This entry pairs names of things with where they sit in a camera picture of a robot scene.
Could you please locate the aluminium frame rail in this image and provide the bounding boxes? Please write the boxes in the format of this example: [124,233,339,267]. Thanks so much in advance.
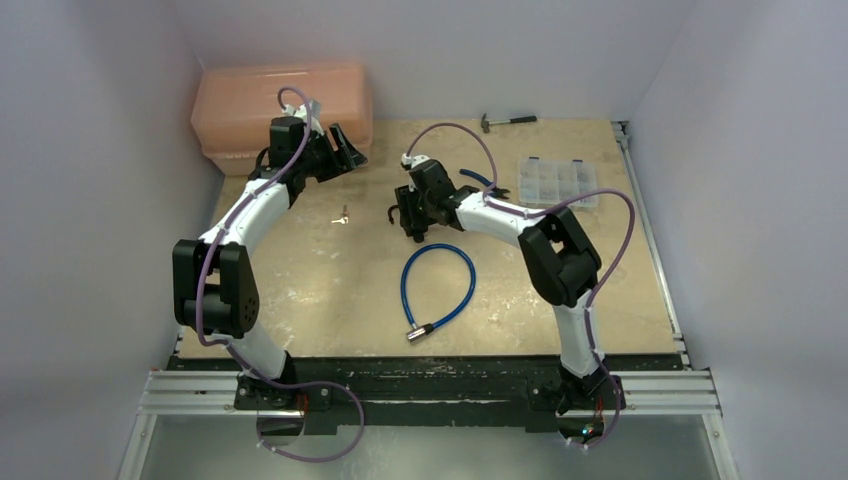
[140,120,719,434]

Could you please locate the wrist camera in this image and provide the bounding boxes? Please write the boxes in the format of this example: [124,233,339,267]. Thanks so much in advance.
[294,98,324,136]
[400,153,430,171]

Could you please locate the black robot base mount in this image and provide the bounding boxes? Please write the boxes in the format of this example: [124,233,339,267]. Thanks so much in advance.
[165,354,684,435]

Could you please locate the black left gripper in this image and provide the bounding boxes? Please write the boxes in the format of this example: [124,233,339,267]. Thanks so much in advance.
[297,125,365,183]

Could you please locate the orange plastic toolbox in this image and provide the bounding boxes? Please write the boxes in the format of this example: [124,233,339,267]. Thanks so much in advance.
[191,62,373,176]

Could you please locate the clear plastic screw organizer box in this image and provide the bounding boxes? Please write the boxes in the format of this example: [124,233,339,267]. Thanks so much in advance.
[517,157,598,209]

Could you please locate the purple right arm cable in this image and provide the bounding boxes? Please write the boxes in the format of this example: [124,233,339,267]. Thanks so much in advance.
[404,122,637,452]

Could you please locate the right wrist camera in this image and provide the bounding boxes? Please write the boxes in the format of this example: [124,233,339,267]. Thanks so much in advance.
[400,153,430,171]

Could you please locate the blue handled pliers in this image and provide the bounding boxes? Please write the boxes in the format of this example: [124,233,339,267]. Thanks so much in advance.
[459,168,510,200]

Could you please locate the small silver keys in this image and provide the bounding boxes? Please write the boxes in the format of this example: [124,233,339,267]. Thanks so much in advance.
[331,205,350,225]

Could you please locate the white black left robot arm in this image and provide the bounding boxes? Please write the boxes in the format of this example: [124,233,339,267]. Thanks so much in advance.
[172,115,367,409]

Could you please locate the small black handled hammer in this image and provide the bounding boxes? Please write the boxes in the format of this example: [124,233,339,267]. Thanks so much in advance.
[480,113,538,134]

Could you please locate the blue cable lock loop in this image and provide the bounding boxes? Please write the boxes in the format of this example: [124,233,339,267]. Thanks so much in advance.
[399,243,478,344]

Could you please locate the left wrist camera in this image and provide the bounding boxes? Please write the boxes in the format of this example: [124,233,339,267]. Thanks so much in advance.
[294,98,324,136]

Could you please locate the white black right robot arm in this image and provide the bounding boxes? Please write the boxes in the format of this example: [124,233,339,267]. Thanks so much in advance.
[389,154,626,412]

